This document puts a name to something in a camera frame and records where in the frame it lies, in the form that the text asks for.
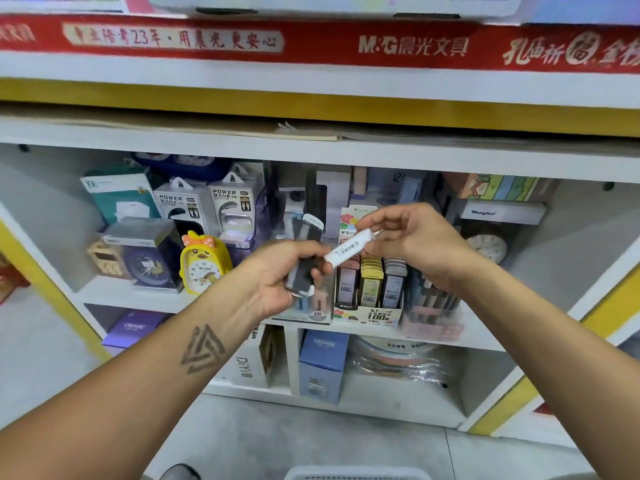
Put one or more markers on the small tan alarm clock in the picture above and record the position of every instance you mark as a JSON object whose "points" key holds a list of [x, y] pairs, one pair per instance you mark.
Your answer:
{"points": [[105, 260]]}

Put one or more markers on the white round clock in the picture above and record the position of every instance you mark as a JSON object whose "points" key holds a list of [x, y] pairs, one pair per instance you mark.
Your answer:
{"points": [[488, 248]]}

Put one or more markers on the blue small carton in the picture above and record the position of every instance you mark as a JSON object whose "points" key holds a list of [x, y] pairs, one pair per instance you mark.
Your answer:
{"points": [[323, 367]]}

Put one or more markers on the white slim refill packet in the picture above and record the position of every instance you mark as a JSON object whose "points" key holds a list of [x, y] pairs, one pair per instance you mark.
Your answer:
{"points": [[350, 247]]}

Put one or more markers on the person's right forearm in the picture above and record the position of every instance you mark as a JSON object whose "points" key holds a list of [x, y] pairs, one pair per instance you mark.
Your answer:
{"points": [[560, 370]]}

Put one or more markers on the teal white box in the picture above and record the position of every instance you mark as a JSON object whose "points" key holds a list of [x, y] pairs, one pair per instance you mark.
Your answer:
{"points": [[118, 193]]}

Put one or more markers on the white plastic basket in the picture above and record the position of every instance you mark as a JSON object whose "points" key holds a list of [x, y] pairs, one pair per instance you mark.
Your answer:
{"points": [[355, 474]]}

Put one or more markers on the large white cardboard box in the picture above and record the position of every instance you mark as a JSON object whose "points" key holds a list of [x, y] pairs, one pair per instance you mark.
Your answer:
{"points": [[250, 360]]}

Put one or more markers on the person's left hand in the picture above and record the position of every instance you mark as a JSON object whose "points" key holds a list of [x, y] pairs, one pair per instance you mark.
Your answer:
{"points": [[270, 285]]}

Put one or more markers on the white tall box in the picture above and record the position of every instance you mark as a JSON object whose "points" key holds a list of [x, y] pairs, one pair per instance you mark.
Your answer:
{"points": [[335, 190]]}

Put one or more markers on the white printed box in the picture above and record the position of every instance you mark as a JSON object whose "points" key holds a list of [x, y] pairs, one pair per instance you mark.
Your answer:
{"points": [[330, 5]]}

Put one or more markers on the red white flat box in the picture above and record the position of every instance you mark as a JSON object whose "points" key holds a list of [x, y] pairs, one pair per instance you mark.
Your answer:
{"points": [[545, 407]]}

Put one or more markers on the bundle of blue dark packets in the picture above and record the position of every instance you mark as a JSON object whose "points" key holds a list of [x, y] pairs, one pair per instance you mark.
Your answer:
{"points": [[312, 210]]}

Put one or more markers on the white long box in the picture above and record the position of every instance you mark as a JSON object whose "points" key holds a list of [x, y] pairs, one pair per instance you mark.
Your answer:
{"points": [[500, 212]]}

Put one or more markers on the white refill display box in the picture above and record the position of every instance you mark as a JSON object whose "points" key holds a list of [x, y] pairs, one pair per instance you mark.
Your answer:
{"points": [[370, 290]]}

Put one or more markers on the white shelf with yellow trim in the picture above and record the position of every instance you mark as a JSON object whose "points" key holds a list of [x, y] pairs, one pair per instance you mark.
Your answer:
{"points": [[330, 155]]}

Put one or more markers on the person's left forearm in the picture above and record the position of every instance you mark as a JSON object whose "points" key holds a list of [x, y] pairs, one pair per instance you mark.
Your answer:
{"points": [[110, 405]]}

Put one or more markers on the pastel sticky notes pack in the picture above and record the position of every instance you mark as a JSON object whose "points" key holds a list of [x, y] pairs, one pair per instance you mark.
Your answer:
{"points": [[500, 187]]}

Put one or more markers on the red banner strip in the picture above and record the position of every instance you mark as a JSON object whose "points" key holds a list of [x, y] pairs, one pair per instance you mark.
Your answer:
{"points": [[300, 43]]}

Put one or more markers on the blue printed box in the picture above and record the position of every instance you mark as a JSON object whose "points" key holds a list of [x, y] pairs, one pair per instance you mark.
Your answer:
{"points": [[585, 9]]}

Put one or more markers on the clear plastic tray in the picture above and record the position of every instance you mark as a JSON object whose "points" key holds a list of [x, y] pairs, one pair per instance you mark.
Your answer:
{"points": [[315, 310]]}

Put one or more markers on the person's right hand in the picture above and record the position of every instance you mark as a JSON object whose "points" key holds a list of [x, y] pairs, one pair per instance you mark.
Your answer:
{"points": [[420, 245]]}

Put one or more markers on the grey digital clock box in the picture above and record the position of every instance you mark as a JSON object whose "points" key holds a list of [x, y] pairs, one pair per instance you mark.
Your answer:
{"points": [[400, 185]]}

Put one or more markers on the yellow alarm clock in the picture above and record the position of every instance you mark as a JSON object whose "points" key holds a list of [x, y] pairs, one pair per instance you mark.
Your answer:
{"points": [[203, 267]]}

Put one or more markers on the grey sneaker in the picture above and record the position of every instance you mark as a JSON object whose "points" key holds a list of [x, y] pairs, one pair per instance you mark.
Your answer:
{"points": [[180, 473]]}

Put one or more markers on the iridescent printed box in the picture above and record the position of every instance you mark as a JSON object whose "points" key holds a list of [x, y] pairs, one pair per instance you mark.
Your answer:
{"points": [[60, 3]]}

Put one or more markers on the clear boxed dark clock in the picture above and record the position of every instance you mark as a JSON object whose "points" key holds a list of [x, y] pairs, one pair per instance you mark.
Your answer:
{"points": [[142, 257]]}

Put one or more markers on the flat cardboard sheets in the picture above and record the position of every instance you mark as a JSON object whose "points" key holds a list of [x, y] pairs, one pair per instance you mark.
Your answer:
{"points": [[450, 135]]}

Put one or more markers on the purple translucent container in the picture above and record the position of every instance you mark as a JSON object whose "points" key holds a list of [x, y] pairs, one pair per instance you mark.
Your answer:
{"points": [[262, 230]]}

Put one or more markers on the assorted small colourful boxes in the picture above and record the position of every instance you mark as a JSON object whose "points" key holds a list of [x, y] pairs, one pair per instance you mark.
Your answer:
{"points": [[12, 280]]}

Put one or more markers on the stack of wrapped discs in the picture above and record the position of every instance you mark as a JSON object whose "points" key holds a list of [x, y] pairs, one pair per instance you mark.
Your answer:
{"points": [[400, 357]]}

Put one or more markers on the tape dispenser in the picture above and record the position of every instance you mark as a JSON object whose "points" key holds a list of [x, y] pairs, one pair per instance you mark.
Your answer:
{"points": [[290, 210]]}

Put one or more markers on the purple box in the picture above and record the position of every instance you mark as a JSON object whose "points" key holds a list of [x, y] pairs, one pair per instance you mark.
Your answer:
{"points": [[132, 330]]}

